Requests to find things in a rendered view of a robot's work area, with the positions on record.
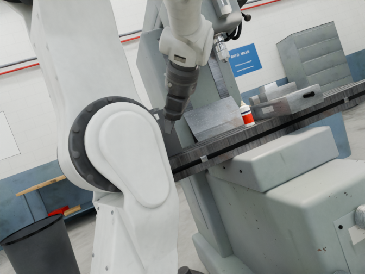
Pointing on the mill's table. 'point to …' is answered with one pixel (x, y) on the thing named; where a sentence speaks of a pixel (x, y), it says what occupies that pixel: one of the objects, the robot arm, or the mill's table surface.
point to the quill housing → (230, 25)
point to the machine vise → (285, 103)
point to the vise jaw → (277, 92)
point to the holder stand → (172, 139)
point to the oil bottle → (246, 114)
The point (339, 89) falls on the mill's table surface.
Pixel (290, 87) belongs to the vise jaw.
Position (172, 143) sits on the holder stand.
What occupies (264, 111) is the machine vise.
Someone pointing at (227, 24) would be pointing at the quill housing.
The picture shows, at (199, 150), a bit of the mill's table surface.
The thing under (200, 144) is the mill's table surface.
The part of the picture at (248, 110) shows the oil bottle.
